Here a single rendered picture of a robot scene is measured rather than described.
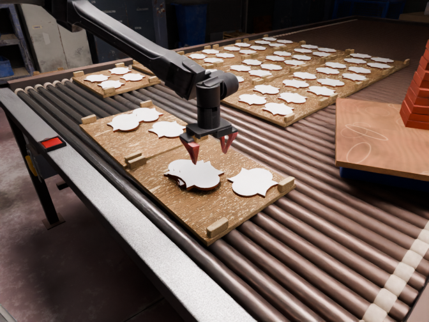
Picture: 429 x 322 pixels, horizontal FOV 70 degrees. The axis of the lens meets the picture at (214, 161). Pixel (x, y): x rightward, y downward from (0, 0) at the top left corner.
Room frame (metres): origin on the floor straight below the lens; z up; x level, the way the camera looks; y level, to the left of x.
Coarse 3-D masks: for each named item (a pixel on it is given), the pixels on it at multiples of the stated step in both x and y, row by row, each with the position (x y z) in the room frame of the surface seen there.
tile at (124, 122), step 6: (126, 114) 1.20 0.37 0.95; (114, 120) 1.15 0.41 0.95; (120, 120) 1.15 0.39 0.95; (126, 120) 1.14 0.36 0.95; (132, 120) 1.14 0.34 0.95; (138, 120) 1.13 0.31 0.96; (114, 126) 1.09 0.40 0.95; (120, 126) 1.09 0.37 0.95; (126, 126) 1.09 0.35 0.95; (132, 126) 1.08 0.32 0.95; (138, 126) 1.09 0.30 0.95
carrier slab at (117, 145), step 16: (128, 112) 1.26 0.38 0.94; (160, 112) 1.26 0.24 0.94; (80, 128) 1.13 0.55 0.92; (96, 128) 1.10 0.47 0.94; (112, 128) 1.10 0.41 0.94; (144, 128) 1.10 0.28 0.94; (112, 144) 0.97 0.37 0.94; (128, 144) 0.97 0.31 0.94; (144, 144) 0.97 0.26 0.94; (160, 144) 0.97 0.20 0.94; (176, 144) 0.97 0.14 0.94
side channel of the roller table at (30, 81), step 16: (352, 16) 4.35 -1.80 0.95; (272, 32) 3.19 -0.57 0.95; (288, 32) 3.36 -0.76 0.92; (192, 48) 2.50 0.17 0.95; (96, 64) 2.02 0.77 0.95; (112, 64) 2.04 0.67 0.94; (128, 64) 2.11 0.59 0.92; (16, 80) 1.67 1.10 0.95; (32, 80) 1.70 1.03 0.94; (48, 80) 1.76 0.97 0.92
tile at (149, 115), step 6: (144, 108) 1.29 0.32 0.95; (132, 114) 1.22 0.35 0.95; (138, 114) 1.22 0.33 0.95; (144, 114) 1.22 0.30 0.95; (150, 114) 1.22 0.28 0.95; (156, 114) 1.22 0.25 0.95; (162, 114) 1.23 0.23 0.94; (144, 120) 1.16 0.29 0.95; (150, 120) 1.16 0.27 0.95; (156, 120) 1.17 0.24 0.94
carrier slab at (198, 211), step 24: (216, 144) 0.97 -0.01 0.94; (144, 168) 0.81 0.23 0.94; (168, 168) 0.81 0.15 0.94; (216, 168) 0.81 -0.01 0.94; (240, 168) 0.81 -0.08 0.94; (264, 168) 0.81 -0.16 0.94; (168, 192) 0.69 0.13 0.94; (192, 192) 0.69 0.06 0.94; (216, 192) 0.69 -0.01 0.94; (192, 216) 0.59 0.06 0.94; (216, 216) 0.59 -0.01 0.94; (240, 216) 0.59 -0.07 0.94
